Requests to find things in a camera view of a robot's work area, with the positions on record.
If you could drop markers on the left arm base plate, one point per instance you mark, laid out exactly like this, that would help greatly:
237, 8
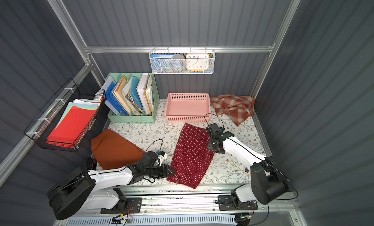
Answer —
124, 206

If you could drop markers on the red polka dot skirt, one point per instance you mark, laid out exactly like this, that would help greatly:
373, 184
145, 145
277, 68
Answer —
191, 157

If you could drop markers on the black wire wall basket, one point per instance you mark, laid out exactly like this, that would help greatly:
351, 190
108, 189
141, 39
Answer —
72, 94

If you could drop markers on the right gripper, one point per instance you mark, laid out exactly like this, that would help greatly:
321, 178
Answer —
213, 144

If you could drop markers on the white binder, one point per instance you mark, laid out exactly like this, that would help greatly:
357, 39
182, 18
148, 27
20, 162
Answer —
141, 90

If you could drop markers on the pink plastic basket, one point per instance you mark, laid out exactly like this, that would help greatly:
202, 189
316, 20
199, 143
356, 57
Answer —
188, 107

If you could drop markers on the blue folder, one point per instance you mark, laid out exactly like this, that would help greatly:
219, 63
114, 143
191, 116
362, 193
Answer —
111, 100

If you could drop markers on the green file organizer box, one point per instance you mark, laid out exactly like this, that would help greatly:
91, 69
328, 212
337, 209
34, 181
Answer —
135, 119

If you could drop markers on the red plaid skirt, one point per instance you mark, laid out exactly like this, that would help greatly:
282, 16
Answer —
238, 108

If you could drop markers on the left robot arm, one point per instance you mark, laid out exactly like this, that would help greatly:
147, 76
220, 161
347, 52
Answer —
93, 189

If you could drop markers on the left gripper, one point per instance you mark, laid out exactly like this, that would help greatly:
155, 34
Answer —
165, 171

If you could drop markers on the rust brown skirt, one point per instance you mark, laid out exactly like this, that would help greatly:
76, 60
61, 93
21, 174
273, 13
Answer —
112, 151

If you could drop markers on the blue box in basket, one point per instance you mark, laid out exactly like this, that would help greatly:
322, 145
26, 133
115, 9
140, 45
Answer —
160, 62

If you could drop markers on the grey tape roll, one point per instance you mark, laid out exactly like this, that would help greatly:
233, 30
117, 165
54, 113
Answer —
177, 63

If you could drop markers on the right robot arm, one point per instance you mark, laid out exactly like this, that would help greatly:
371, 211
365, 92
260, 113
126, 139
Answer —
267, 182

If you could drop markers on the floral table mat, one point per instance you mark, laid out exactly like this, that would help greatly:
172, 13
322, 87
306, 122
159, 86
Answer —
164, 135

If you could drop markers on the yellow alarm clock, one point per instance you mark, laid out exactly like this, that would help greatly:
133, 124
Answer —
197, 62

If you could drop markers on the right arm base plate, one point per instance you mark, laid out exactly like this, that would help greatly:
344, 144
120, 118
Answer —
229, 203

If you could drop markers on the red paper stack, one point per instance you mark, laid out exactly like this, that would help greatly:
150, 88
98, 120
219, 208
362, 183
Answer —
72, 125

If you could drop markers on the white wire wall basket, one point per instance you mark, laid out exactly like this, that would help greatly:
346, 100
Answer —
184, 51

